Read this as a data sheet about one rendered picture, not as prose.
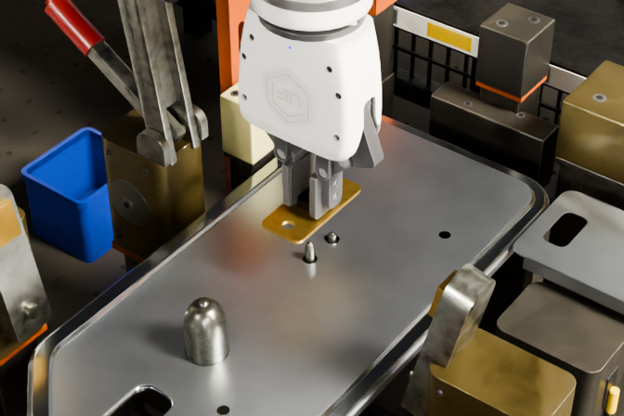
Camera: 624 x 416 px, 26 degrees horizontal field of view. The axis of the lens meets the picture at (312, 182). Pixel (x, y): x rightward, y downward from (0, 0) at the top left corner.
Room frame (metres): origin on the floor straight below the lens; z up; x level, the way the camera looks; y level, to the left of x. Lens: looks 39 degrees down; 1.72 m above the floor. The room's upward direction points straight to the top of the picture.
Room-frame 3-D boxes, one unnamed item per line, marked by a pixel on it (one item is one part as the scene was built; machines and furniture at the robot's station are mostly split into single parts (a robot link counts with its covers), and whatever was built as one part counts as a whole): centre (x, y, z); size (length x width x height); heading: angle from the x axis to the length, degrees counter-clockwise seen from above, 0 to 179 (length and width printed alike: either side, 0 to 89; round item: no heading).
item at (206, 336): (0.70, 0.08, 1.02); 0.03 x 0.03 x 0.07
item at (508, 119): (1.01, -0.17, 0.85); 0.12 x 0.03 x 0.30; 53
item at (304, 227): (0.80, 0.00, 1.06); 0.08 x 0.04 x 0.01; 143
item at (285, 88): (0.80, 0.00, 1.19); 0.10 x 0.07 x 0.11; 53
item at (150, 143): (0.87, 0.13, 1.06); 0.03 x 0.01 x 0.03; 53
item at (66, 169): (1.20, 0.26, 0.75); 0.11 x 0.10 x 0.09; 143
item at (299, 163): (0.82, 0.02, 1.09); 0.03 x 0.03 x 0.07; 53
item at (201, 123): (0.90, 0.10, 1.06); 0.03 x 0.01 x 0.03; 53
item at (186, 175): (0.91, 0.15, 0.87); 0.10 x 0.07 x 0.35; 53
